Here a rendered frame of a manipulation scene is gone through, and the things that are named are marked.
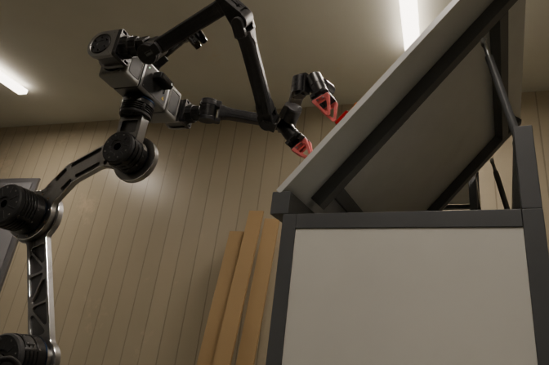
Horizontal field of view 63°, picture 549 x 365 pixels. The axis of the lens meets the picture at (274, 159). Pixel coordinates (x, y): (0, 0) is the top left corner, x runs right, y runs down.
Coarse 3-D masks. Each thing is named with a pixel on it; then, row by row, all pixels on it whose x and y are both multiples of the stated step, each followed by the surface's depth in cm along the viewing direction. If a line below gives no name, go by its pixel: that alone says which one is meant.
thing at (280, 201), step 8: (288, 192) 122; (272, 200) 123; (280, 200) 122; (288, 200) 121; (296, 200) 125; (272, 208) 122; (280, 208) 121; (288, 208) 120; (296, 208) 124; (304, 208) 130; (280, 216) 123
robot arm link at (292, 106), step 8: (288, 104) 164; (296, 104) 166; (280, 112) 165; (288, 112) 163; (296, 112) 162; (264, 120) 166; (288, 120) 164; (296, 120) 165; (264, 128) 168; (272, 128) 167
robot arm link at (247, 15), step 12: (216, 0) 147; (228, 0) 147; (204, 12) 152; (216, 12) 150; (228, 12) 148; (240, 12) 147; (180, 24) 157; (192, 24) 155; (204, 24) 154; (156, 36) 170; (168, 36) 160; (180, 36) 159; (144, 48) 163; (156, 48) 161; (168, 48) 163; (144, 60) 165; (156, 60) 165
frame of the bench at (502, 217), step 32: (288, 224) 118; (320, 224) 114; (352, 224) 110; (384, 224) 107; (416, 224) 104; (448, 224) 101; (480, 224) 98; (512, 224) 95; (544, 224) 93; (288, 256) 114; (544, 256) 90; (288, 288) 110; (544, 288) 88; (544, 320) 86; (544, 352) 84
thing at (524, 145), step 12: (516, 132) 103; (528, 132) 102; (516, 144) 102; (528, 144) 101; (516, 156) 101; (528, 156) 100; (516, 168) 102; (528, 168) 99; (516, 180) 121; (528, 180) 98; (516, 192) 128; (528, 192) 97; (540, 192) 96; (516, 204) 136; (528, 204) 96; (540, 204) 95
